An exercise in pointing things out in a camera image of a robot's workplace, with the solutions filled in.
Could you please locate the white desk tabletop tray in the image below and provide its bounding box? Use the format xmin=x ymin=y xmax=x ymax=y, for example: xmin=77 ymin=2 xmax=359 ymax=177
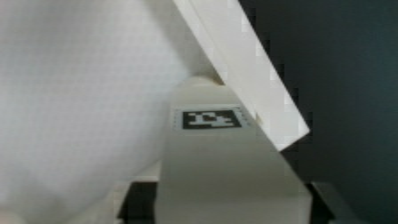
xmin=0 ymin=0 xmax=309 ymax=224

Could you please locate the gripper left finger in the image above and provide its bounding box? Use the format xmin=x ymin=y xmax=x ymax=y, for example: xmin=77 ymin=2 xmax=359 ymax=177
xmin=117 ymin=182 xmax=157 ymax=224

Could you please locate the white desk leg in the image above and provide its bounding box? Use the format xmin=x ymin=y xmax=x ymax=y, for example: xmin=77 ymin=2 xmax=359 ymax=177
xmin=155 ymin=77 xmax=313 ymax=224

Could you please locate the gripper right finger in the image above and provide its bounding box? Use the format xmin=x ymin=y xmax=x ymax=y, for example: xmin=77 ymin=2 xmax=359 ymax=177
xmin=306 ymin=182 xmax=372 ymax=224

